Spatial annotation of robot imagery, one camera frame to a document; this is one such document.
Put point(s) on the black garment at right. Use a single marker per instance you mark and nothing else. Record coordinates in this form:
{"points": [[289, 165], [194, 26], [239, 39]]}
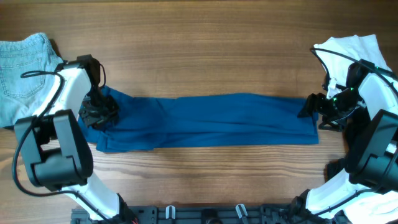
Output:
{"points": [[354, 127]]}

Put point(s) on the blue t-shirt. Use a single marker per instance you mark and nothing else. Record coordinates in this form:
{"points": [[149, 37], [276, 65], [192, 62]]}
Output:
{"points": [[238, 119]]}

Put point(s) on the light blue denim shorts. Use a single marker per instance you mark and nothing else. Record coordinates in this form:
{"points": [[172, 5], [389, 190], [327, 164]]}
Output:
{"points": [[20, 97]]}

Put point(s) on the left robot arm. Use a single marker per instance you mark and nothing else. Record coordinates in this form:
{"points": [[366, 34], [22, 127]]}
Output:
{"points": [[53, 157]]}

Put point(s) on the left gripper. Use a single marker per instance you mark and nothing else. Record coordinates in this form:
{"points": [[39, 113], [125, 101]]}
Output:
{"points": [[111, 115]]}

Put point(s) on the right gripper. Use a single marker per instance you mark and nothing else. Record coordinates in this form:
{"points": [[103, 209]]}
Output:
{"points": [[326, 118]]}

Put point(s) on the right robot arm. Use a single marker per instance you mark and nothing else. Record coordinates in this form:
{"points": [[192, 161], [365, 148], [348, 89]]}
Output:
{"points": [[370, 169]]}

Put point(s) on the white garment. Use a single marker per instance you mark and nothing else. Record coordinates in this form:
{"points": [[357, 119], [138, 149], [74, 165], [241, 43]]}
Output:
{"points": [[336, 55]]}

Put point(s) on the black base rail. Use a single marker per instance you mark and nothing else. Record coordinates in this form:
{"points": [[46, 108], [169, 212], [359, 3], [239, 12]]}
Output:
{"points": [[265, 214]]}

